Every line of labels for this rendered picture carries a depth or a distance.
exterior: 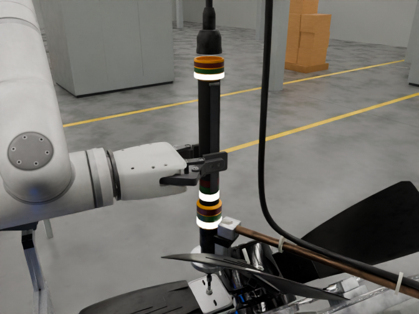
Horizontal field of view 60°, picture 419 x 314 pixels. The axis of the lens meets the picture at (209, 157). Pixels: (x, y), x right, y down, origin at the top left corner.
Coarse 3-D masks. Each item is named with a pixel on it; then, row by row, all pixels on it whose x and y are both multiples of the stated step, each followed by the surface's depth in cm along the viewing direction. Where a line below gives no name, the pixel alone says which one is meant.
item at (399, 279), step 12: (264, 24) 46; (264, 36) 46; (264, 48) 46; (264, 60) 47; (264, 72) 48; (264, 84) 48; (264, 96) 49; (264, 108) 50; (264, 120) 50; (264, 132) 51; (264, 144) 52; (264, 156) 53; (264, 192) 55; (264, 204) 56; (264, 216) 56; (276, 228) 56; (300, 240) 55; (324, 252) 53; (348, 264) 51; (360, 264) 50; (384, 276) 49; (396, 276) 48; (396, 288) 48
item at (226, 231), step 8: (224, 224) 61; (232, 224) 61; (240, 224) 62; (224, 232) 60; (232, 232) 60; (216, 240) 61; (224, 240) 60; (232, 240) 61; (200, 248) 68; (216, 248) 63; (224, 248) 62; (192, 264) 65; (200, 264) 64; (208, 272) 64
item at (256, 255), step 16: (256, 240) 72; (240, 256) 70; (256, 256) 70; (224, 272) 72; (272, 272) 70; (240, 288) 69; (256, 288) 69; (240, 304) 70; (256, 304) 66; (272, 304) 66
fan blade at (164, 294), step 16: (144, 288) 74; (160, 288) 72; (176, 288) 71; (96, 304) 73; (112, 304) 71; (128, 304) 69; (144, 304) 68; (160, 304) 68; (176, 304) 68; (192, 304) 68
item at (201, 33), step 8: (208, 8) 48; (208, 16) 49; (208, 24) 49; (200, 32) 50; (208, 32) 49; (216, 32) 49; (200, 40) 50; (208, 40) 49; (216, 40) 49; (200, 48) 50; (208, 48) 50; (216, 48) 50; (200, 232) 64; (208, 232) 62; (216, 232) 63; (200, 240) 64; (208, 240) 63; (208, 248) 64
